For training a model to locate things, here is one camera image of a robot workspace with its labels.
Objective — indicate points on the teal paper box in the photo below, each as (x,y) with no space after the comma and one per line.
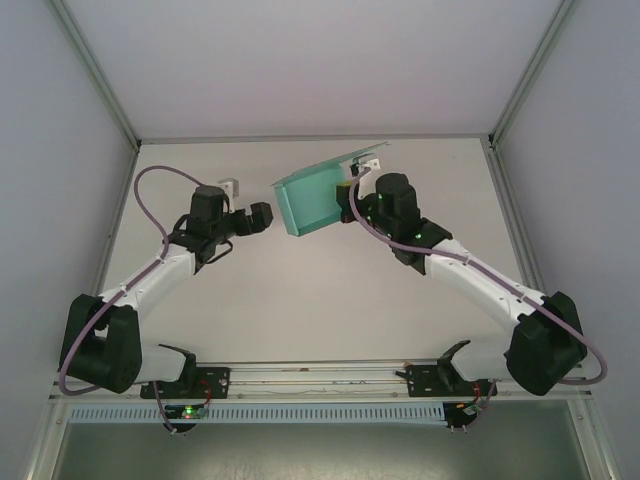
(310,200)

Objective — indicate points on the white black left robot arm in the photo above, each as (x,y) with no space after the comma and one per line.
(150,280)

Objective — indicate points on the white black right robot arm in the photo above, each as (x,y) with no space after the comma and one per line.
(465,282)

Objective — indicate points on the circuit board with green light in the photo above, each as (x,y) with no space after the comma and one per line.
(187,413)

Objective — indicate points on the small green circuit board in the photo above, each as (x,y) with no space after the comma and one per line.
(471,409)

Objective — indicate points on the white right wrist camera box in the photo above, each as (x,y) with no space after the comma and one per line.
(370,163)

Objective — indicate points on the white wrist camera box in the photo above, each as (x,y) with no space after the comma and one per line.
(229,185)
(370,163)

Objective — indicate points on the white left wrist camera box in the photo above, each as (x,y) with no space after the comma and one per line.
(229,185)

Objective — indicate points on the aluminium left table side rail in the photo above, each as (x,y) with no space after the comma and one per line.
(116,200)

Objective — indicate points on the aluminium table side rail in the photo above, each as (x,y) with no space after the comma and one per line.
(515,210)
(116,200)

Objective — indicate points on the aluminium right table side rail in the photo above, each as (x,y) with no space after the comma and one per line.
(515,210)

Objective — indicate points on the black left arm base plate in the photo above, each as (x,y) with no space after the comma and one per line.
(220,382)

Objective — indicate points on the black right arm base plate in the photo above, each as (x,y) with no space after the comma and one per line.
(420,382)

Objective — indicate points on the aluminium left frame post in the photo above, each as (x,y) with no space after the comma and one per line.
(95,70)

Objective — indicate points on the aluminium frame post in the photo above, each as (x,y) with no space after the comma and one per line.
(95,70)
(535,65)

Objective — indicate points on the aluminium mounting rail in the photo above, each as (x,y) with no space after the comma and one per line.
(320,387)

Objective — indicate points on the aluminium right frame post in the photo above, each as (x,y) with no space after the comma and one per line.
(535,65)

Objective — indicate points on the aluminium frame leg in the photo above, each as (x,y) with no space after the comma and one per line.
(45,445)
(595,445)

